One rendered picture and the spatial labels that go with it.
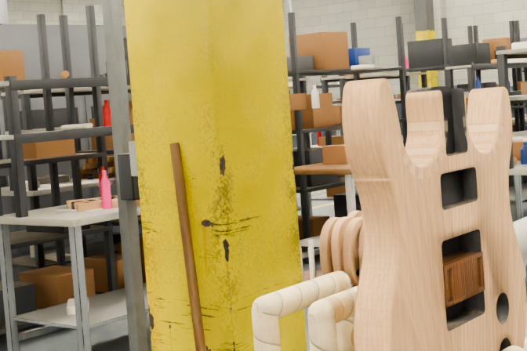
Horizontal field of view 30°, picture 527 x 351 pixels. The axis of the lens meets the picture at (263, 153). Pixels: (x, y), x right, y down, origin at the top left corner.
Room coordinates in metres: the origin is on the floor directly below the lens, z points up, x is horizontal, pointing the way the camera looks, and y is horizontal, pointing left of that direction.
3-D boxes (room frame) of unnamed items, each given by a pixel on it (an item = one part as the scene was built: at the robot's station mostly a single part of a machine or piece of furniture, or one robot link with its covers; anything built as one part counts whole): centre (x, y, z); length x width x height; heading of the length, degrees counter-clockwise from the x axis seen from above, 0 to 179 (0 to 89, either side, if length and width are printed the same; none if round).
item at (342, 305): (1.19, -0.10, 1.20); 0.20 x 0.03 x 0.03; 143
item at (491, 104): (1.22, -0.28, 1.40); 0.07 x 0.04 x 0.09; 143
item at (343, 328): (1.31, -0.09, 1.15); 0.03 x 0.03 x 0.09
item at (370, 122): (1.01, -0.12, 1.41); 0.07 x 0.04 x 0.10; 143
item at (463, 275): (1.11, -0.21, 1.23); 0.10 x 0.03 x 0.05; 143
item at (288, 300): (1.24, -0.04, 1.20); 0.20 x 0.03 x 0.03; 143
